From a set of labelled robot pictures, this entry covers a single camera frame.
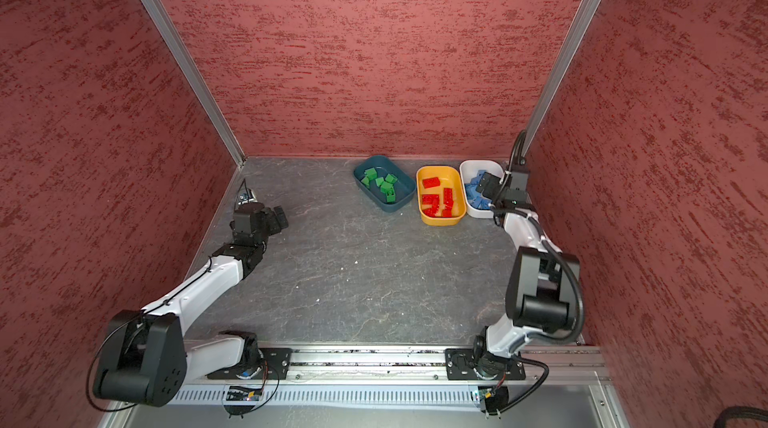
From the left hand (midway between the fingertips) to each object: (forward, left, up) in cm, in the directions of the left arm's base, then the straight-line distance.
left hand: (265, 217), depth 88 cm
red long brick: (+15, -59, -11) cm, 62 cm away
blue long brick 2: (+16, -68, -9) cm, 71 cm away
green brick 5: (+17, -38, -10) cm, 43 cm away
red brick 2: (+10, -52, -10) cm, 54 cm away
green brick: (+27, -30, -10) cm, 42 cm away
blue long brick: (+23, -69, -9) cm, 74 cm away
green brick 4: (+21, -36, -10) cm, 43 cm away
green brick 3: (+24, -33, -10) cm, 42 cm away
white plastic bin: (+29, -68, -9) cm, 75 cm away
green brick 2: (+26, -38, -11) cm, 47 cm away
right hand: (+11, -71, +3) cm, 72 cm away
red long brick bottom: (+25, -54, -12) cm, 60 cm away
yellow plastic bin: (+19, -57, -12) cm, 62 cm away
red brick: (+16, -53, -10) cm, 56 cm away
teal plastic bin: (+22, -43, -11) cm, 50 cm away
